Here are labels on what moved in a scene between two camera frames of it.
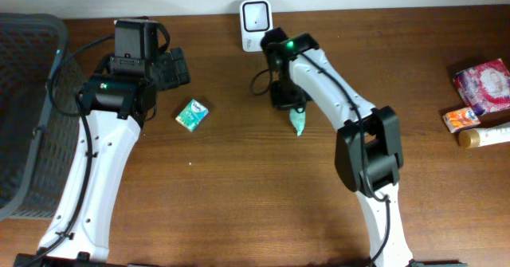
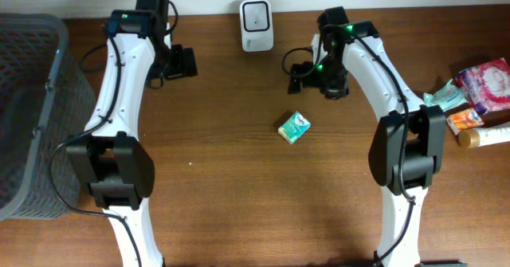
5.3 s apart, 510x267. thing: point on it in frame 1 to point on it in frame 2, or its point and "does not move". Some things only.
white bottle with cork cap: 474,138 does not move
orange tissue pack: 460,119 does not move
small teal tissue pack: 192,115 to 294,127
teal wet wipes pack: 298,119 to 449,98
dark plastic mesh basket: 41,93 does not move
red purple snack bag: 484,88 does not move
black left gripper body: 168,69 to 174,60
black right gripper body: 288,95 to 327,75
